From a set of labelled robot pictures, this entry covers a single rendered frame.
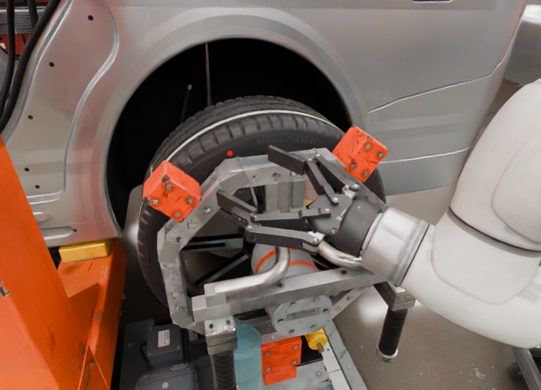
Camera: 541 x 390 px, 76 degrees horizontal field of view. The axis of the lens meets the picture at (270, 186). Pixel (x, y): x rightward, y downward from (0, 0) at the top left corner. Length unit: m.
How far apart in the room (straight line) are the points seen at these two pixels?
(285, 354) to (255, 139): 0.63
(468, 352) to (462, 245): 1.53
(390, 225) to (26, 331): 0.56
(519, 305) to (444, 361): 1.43
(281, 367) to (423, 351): 0.89
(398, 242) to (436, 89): 0.89
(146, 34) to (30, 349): 0.69
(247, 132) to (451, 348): 1.49
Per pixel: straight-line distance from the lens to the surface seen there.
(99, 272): 1.19
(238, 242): 0.90
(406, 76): 1.20
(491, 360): 1.96
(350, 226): 0.46
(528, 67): 3.24
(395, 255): 0.45
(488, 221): 0.41
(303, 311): 0.74
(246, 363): 0.85
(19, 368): 0.75
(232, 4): 0.96
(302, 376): 1.41
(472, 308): 0.45
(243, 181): 0.68
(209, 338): 0.60
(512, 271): 0.44
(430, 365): 1.83
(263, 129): 0.74
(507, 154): 0.40
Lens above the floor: 1.43
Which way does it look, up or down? 30 degrees down
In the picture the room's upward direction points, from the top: straight up
